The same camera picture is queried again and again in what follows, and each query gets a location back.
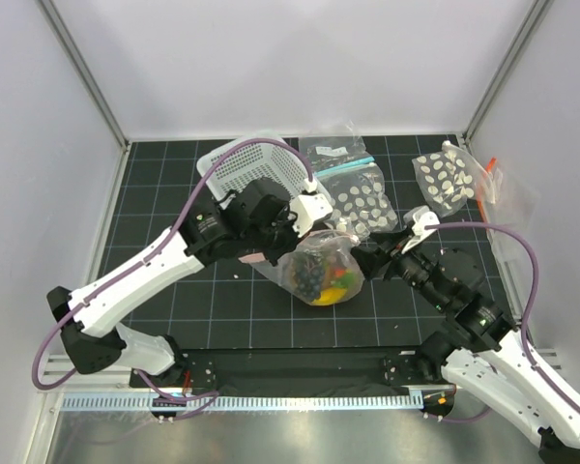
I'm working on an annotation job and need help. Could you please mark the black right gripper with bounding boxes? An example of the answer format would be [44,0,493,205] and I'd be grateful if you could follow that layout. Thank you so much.
[347,226,449,310]

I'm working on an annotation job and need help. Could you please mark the dark purple grape bunch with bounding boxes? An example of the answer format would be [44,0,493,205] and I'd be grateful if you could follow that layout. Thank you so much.
[291,253,326,302]

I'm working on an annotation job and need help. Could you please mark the pink-zipper clear zip bag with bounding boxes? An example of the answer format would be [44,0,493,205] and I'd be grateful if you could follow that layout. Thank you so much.
[240,230,364,306]

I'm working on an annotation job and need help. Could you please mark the yellow toy banana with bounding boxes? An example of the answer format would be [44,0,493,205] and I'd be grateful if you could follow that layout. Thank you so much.
[310,287,348,306]

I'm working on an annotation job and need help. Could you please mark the white perforated plastic basket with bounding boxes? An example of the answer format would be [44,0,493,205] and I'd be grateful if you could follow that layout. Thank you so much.
[189,131,331,204]

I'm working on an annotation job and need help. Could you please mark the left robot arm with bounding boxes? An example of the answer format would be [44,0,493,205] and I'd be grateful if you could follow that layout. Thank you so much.
[47,178,315,387]

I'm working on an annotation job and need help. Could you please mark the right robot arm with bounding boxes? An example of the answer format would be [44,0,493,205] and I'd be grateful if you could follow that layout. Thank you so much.
[352,230,580,463]

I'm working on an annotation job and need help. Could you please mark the blue-zipper clear zip bag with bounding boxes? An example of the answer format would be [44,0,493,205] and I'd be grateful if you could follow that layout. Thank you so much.
[299,133,373,173]

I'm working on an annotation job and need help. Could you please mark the white-dotted clear zip bag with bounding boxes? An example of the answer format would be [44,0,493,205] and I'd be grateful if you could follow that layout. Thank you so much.
[412,141,486,218]

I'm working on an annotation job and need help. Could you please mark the orange-zipper clear zip bag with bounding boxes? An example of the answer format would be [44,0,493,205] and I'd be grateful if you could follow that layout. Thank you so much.
[478,158,539,264]

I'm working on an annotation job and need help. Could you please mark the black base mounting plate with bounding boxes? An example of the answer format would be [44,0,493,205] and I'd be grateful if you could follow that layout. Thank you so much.
[128,345,475,392]

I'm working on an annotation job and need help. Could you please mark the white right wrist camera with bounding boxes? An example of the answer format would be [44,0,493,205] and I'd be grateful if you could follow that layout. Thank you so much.
[402,206,440,254]

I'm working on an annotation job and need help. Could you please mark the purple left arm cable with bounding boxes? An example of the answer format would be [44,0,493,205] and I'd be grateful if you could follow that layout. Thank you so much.
[31,138,318,391]

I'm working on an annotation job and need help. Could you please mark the slotted cable duct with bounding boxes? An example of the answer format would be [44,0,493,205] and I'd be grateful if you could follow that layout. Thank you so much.
[60,391,423,413]

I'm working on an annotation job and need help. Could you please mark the aluminium frame rail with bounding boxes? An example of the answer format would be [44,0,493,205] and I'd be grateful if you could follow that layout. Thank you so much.
[40,355,131,392]

